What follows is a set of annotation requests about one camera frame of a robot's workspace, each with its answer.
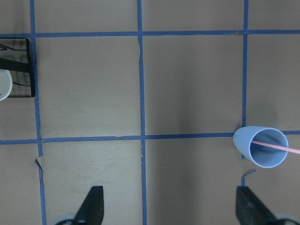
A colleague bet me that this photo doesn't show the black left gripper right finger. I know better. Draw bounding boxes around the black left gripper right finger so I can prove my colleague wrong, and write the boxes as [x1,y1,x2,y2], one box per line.
[235,186,277,225]

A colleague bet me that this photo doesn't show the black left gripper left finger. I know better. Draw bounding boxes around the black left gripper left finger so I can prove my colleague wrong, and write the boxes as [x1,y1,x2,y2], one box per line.
[74,186,104,225]

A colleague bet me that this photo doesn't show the light blue plastic cup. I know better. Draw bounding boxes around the light blue plastic cup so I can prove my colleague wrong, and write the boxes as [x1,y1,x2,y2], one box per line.
[233,126,289,168]

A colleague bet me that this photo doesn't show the black wire mug rack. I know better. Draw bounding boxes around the black wire mug rack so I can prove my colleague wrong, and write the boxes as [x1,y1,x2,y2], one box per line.
[0,37,36,98]

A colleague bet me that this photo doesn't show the white mug near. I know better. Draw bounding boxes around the white mug near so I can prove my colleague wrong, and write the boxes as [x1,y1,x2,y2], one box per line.
[0,69,13,101]

